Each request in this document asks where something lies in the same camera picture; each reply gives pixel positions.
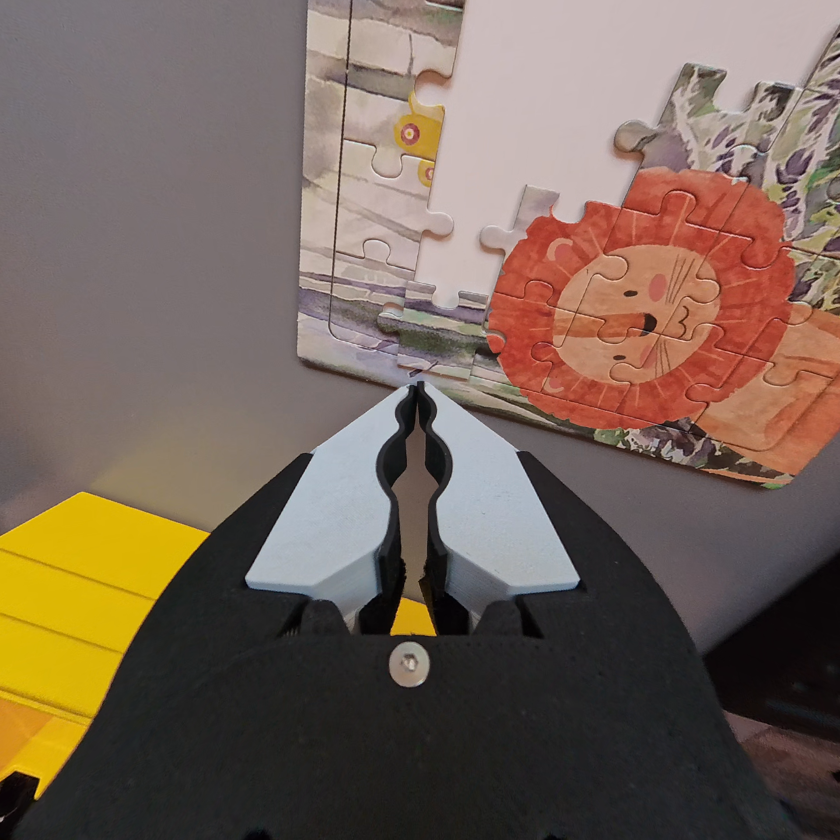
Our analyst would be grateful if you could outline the grey desk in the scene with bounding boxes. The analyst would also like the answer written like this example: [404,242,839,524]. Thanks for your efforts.
[0,0,840,657]

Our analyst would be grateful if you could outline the black mesh chair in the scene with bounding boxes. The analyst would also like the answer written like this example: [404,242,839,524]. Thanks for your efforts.
[703,577,840,736]

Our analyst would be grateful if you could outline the yellow plastic bin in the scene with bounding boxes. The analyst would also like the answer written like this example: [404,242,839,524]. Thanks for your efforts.
[0,491,435,805]

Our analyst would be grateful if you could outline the partly assembled jigsaw puzzle board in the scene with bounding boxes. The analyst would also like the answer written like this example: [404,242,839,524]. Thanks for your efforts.
[295,0,840,490]

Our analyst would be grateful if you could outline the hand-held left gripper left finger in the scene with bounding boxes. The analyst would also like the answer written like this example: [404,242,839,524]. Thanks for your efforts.
[244,386,421,634]

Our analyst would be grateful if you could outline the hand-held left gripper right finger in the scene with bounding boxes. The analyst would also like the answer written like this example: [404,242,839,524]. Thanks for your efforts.
[416,382,581,634]

